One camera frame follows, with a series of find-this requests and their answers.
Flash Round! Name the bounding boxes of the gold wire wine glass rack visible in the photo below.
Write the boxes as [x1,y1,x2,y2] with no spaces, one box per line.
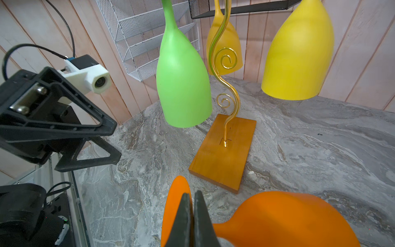
[189,1,257,193]

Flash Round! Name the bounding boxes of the black mesh wall basket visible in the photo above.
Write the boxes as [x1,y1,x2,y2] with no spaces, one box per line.
[188,0,301,19]

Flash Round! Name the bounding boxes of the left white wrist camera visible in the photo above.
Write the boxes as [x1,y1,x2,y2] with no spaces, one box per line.
[58,55,112,95]

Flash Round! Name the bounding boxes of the white mesh wall shelf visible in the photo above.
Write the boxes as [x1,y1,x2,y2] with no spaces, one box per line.
[95,0,201,82]

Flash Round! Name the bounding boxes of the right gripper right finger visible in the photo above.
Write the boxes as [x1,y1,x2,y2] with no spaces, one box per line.
[193,190,221,247]

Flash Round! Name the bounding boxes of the orange wine glass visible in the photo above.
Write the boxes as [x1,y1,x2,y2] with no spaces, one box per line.
[161,176,360,247]

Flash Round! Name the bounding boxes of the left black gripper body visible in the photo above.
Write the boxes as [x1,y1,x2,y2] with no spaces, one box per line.
[1,67,121,172]

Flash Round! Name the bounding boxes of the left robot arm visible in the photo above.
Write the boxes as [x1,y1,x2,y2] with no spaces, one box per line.
[1,67,121,247]

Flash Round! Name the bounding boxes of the amber yellow wine glass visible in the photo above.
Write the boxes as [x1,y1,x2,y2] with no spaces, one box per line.
[206,0,243,76]

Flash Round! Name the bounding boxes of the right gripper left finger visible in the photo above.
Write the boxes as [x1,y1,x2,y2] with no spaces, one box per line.
[165,193,192,247]

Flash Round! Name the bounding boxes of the front green wine glass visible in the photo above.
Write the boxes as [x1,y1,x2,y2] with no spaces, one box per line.
[156,1,213,128]

